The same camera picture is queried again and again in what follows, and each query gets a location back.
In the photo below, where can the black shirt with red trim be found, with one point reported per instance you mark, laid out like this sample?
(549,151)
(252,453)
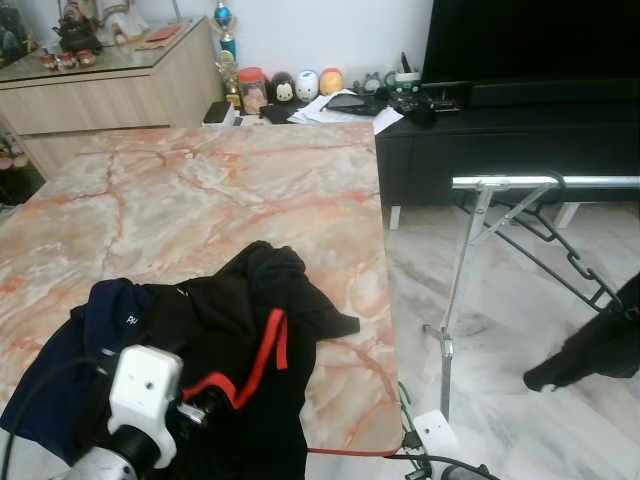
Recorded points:
(230,330)

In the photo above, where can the navy blue garment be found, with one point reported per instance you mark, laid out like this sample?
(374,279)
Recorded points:
(50,380)

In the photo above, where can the black shirt with green logo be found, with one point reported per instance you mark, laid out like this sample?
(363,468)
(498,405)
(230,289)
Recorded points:
(600,350)

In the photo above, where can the marble pattern folding table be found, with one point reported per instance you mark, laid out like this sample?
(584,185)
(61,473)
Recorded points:
(200,200)

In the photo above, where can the small black box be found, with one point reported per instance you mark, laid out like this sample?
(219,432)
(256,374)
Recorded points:
(218,112)

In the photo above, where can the stack of white papers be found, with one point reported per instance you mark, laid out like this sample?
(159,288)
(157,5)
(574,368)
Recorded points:
(310,112)

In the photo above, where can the red lid jar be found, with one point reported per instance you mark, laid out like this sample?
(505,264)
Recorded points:
(253,92)

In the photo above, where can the light wooden sideboard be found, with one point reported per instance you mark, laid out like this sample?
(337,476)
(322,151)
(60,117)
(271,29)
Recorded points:
(100,100)

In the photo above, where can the black plush toy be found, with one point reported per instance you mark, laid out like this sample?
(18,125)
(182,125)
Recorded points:
(283,90)

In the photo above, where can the silver metal clothes rack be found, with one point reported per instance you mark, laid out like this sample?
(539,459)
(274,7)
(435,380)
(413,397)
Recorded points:
(540,182)

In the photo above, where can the white plush ball toy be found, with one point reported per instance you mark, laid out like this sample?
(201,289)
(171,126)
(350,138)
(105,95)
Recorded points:
(307,86)

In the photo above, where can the black wallet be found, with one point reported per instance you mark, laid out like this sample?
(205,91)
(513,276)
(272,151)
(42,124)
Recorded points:
(348,102)

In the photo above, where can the orange plush ball toy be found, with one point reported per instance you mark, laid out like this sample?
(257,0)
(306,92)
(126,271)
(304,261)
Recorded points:
(331,82)

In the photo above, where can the gold blue trophy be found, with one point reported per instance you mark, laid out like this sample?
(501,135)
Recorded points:
(226,40)

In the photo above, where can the red packet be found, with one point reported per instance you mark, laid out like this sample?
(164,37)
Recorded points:
(162,34)

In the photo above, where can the black television cabinet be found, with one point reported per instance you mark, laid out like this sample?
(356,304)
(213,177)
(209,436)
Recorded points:
(500,150)

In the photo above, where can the green white mug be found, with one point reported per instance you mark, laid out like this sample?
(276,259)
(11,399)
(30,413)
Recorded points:
(408,85)

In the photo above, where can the black soundbar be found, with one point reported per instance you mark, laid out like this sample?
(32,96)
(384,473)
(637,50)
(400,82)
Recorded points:
(560,93)

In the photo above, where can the white figurine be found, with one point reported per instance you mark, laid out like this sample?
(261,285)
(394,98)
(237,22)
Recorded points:
(122,20)

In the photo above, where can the small electronics board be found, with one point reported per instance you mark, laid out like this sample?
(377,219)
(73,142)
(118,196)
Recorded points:
(445,97)

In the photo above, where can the dark figurine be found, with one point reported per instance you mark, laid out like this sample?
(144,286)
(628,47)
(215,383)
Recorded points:
(78,30)

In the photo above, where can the black flat television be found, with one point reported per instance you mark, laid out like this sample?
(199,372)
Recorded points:
(530,40)

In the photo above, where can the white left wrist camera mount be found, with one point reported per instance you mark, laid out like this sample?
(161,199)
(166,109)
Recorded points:
(145,390)

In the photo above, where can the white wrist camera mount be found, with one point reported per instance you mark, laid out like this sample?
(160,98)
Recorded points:
(145,390)
(438,435)

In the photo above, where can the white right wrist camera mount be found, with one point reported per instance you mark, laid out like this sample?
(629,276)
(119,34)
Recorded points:
(438,435)

